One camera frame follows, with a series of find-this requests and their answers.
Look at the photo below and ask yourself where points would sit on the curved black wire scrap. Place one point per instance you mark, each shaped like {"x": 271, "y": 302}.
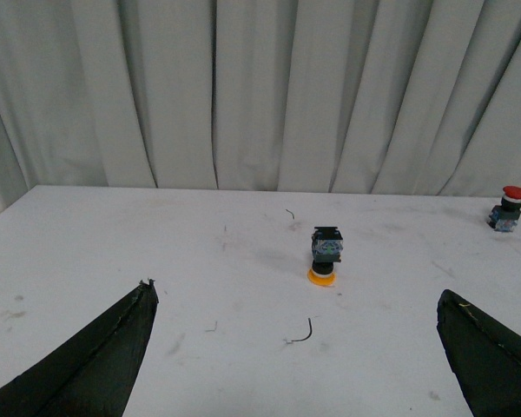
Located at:
{"x": 304, "y": 338}

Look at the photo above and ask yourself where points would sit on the red push button switch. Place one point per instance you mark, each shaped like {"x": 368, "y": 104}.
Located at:
{"x": 504, "y": 217}

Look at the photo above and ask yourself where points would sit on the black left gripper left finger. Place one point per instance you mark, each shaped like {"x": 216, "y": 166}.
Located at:
{"x": 92, "y": 373}

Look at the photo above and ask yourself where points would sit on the white curtain backdrop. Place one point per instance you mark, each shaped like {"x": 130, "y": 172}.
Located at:
{"x": 366, "y": 97}

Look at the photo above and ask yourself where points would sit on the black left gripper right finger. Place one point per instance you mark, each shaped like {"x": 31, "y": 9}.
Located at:
{"x": 484, "y": 355}

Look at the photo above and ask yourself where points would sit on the yellow push button switch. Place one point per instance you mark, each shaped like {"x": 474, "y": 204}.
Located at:
{"x": 326, "y": 248}

